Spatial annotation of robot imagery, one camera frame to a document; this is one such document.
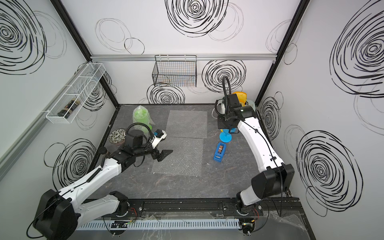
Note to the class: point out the blue plastic wine glass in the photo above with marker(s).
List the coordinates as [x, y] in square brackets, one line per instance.
[226, 136]

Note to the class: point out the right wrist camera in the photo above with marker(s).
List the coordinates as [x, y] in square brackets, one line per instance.
[221, 107]

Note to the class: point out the mint green toaster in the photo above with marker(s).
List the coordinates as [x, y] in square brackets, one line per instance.
[251, 104]

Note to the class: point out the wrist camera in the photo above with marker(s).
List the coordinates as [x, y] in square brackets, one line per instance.
[221, 107]
[158, 136]

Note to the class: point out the rear yellow toast slice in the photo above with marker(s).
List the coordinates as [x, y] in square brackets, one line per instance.
[242, 97]

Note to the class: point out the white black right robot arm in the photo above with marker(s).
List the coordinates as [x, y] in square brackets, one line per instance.
[274, 176]

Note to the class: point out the dark item in shelf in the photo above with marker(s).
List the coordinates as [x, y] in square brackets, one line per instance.
[69, 108]

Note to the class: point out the white wire wall shelf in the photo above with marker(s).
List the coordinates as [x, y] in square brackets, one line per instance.
[86, 88]

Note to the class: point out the blue tape dispenser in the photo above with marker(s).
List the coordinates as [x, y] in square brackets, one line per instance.
[218, 157]

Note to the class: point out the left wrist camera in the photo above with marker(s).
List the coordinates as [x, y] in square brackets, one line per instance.
[158, 136]

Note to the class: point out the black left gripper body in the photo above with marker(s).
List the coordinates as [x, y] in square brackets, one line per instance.
[146, 150]

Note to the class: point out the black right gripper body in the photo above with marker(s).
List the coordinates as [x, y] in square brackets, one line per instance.
[223, 122]

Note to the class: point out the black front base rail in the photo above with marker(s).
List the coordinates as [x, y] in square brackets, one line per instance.
[216, 207]

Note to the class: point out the white slotted cable duct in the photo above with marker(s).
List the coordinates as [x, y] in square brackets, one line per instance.
[194, 224]

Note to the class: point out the patterned small bowl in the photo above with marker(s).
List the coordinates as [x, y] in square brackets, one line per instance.
[117, 137]

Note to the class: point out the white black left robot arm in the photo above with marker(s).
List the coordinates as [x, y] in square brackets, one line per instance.
[61, 212]

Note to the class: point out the green plastic wine glass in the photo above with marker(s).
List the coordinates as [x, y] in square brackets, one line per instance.
[141, 115]

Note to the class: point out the black wire wall basket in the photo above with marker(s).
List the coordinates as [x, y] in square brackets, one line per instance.
[176, 73]

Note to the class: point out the aluminium wall rail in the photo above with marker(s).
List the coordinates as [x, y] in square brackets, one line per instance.
[183, 57]

